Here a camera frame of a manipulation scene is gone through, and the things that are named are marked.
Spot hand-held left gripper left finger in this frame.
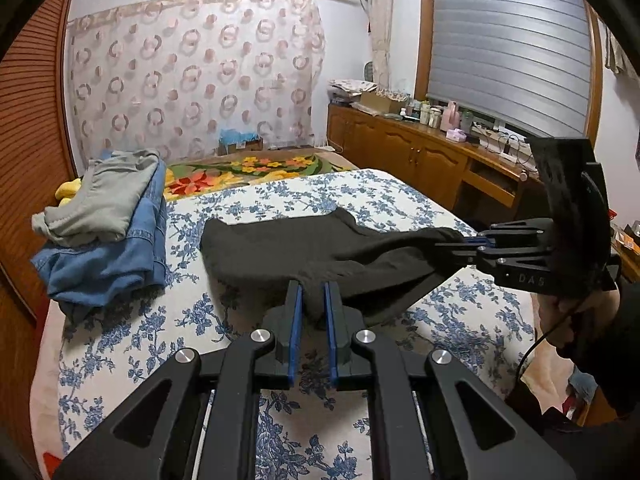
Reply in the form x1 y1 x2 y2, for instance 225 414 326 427
52 280 303 480

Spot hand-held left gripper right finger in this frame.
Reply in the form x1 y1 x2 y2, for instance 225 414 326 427
325 281 576 480

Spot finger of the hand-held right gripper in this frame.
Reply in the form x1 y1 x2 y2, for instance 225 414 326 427
452 240 548 268
435 219 548 250

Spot black pants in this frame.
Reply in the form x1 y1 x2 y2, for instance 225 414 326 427
199 208 481 328

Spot person's right forearm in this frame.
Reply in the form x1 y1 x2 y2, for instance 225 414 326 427
505 280 640 480

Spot grey pants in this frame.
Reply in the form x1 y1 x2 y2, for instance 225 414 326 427
31 149 161 247

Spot person's right hand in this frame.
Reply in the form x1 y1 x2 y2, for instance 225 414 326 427
537 290 621 358

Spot white power strip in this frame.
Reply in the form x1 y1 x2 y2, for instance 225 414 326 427
487 132 531 163

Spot blue floral bedsheet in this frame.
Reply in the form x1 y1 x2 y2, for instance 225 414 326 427
30 167 538 480

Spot pink fleece cloth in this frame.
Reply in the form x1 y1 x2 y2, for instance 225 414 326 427
522 345 576 411

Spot wooden side cabinet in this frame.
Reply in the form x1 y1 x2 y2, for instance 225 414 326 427
326 102 546 226

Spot hanging beige cloth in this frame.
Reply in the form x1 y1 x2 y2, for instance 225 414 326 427
602 25 640 81

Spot colourful flower blanket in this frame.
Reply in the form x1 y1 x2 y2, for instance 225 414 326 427
162 152 361 203

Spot grey window blind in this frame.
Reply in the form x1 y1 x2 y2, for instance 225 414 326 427
425 0 593 138

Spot cardboard box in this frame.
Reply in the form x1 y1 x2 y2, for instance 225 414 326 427
359 91 408 115

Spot blue box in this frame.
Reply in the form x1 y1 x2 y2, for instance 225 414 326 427
218 128 264 157

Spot blue jeans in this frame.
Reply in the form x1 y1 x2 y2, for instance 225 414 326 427
31 160 168 323

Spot folded patterned cloth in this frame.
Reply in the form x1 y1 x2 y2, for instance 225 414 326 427
327 77 381 101

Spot beige lace curtain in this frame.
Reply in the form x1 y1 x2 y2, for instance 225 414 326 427
362 0 396 88

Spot circle-patterned sheer curtain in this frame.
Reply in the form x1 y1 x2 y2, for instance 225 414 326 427
65 0 328 173

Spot yellow plush toy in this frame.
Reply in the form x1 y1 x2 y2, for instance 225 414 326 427
54 176 83 208

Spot brown louvred wardrobe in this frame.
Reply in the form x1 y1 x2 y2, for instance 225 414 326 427
0 0 81 461

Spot black cable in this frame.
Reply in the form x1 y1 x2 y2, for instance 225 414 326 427
517 290 591 386

